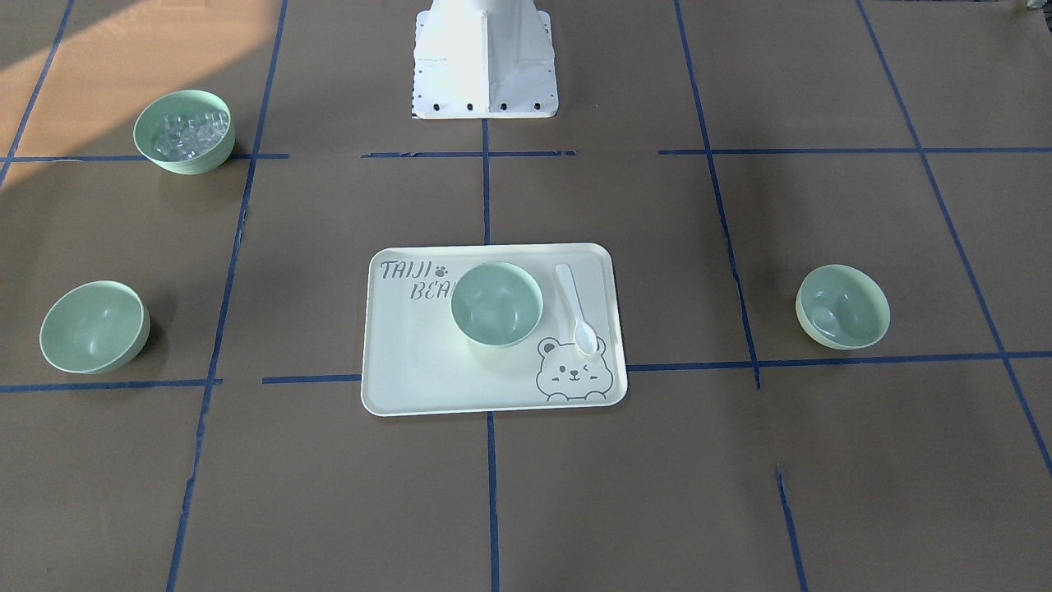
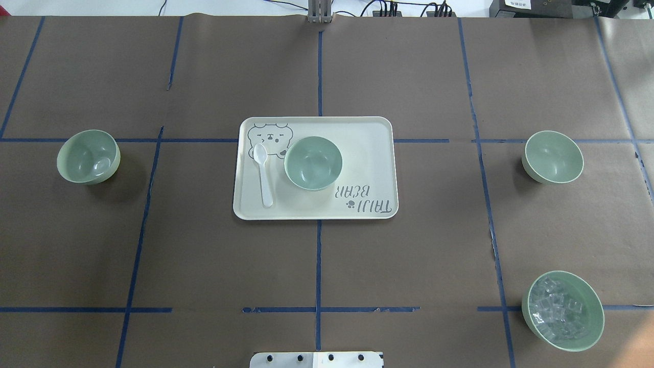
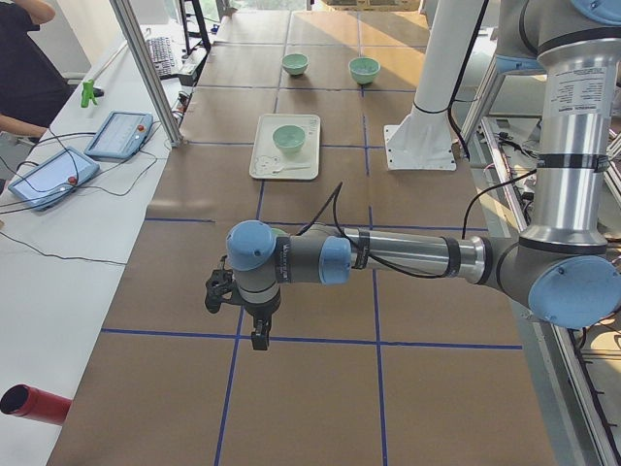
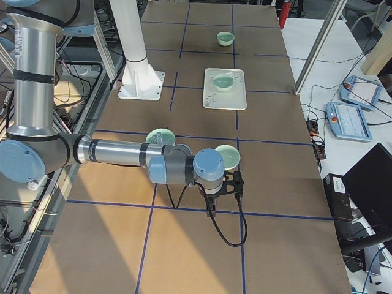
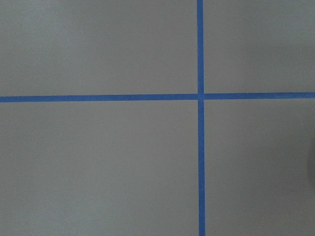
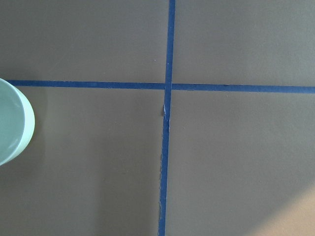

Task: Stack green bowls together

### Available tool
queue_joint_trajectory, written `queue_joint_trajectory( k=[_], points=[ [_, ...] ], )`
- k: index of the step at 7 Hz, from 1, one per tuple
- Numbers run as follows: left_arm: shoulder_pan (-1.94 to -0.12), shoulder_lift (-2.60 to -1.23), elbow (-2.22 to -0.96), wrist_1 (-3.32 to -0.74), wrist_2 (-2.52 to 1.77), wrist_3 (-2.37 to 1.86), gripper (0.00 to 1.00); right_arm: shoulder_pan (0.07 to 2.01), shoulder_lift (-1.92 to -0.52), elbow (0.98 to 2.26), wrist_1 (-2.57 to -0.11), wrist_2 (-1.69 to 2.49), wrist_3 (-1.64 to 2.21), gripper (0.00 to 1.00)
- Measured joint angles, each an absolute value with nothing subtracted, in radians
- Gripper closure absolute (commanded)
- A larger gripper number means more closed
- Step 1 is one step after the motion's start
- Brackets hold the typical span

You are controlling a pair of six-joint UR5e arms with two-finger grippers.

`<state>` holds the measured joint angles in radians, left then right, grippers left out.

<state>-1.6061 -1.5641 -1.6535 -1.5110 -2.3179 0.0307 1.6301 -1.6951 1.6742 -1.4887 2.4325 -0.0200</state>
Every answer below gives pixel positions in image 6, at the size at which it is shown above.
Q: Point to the horizontal blue tape strip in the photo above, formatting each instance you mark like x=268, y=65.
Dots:
x=162, y=86

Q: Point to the vertical blue tape strip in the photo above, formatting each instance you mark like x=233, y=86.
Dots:
x=166, y=119

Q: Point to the light green bowl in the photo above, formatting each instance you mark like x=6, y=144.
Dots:
x=17, y=122

